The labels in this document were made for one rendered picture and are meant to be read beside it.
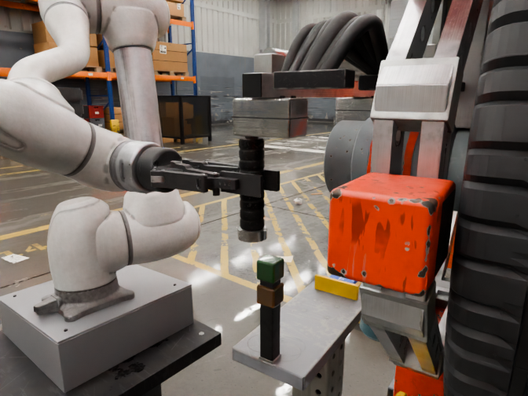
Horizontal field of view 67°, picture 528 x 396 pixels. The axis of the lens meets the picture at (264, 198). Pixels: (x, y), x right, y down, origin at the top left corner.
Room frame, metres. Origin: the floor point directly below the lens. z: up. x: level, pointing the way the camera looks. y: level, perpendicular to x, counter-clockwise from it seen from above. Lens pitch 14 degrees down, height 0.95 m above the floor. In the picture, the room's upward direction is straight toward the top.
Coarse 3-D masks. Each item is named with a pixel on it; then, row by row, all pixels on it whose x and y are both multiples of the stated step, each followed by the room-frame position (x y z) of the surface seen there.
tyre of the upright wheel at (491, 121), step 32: (512, 0) 0.30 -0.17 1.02; (512, 32) 0.29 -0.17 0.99; (512, 64) 0.28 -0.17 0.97; (480, 96) 0.29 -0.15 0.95; (512, 96) 0.27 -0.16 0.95; (480, 128) 0.28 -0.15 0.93; (512, 128) 0.27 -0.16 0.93; (480, 160) 0.27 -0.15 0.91; (512, 160) 0.26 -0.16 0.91; (480, 192) 0.27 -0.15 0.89; (512, 192) 0.26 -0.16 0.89; (480, 224) 0.27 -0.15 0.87; (512, 224) 0.25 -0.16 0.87; (480, 256) 0.26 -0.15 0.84; (512, 256) 0.25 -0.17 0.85; (480, 288) 0.26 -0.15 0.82; (512, 288) 0.25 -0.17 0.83; (448, 320) 0.29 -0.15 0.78; (480, 320) 0.26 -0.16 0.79; (512, 320) 0.25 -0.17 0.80; (448, 352) 0.29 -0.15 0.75; (480, 352) 0.27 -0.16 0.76; (512, 352) 0.25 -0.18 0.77; (448, 384) 0.30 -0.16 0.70; (480, 384) 0.28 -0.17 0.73; (512, 384) 0.27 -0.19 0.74
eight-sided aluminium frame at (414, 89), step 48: (432, 0) 0.45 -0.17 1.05; (480, 0) 0.44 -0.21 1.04; (384, 96) 0.36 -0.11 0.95; (432, 96) 0.34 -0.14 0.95; (384, 144) 0.36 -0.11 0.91; (432, 144) 0.34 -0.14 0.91; (384, 288) 0.36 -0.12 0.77; (432, 288) 0.35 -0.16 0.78; (384, 336) 0.40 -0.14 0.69; (432, 336) 0.39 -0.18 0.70
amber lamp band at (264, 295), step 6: (258, 288) 0.69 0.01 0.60; (264, 288) 0.68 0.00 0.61; (270, 288) 0.68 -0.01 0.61; (276, 288) 0.68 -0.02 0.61; (282, 288) 0.69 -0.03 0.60; (258, 294) 0.69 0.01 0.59; (264, 294) 0.68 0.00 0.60; (270, 294) 0.67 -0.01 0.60; (276, 294) 0.68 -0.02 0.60; (282, 294) 0.69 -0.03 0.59; (258, 300) 0.69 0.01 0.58; (264, 300) 0.68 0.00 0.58; (270, 300) 0.67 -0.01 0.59; (276, 300) 0.68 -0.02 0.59; (282, 300) 0.69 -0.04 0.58; (270, 306) 0.67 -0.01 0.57
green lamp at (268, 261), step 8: (264, 256) 0.71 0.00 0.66; (272, 256) 0.71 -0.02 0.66; (264, 264) 0.68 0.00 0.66; (272, 264) 0.67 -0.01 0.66; (280, 264) 0.69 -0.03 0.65; (264, 272) 0.68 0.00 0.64; (272, 272) 0.67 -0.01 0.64; (280, 272) 0.69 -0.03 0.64; (264, 280) 0.68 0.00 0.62; (272, 280) 0.67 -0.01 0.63
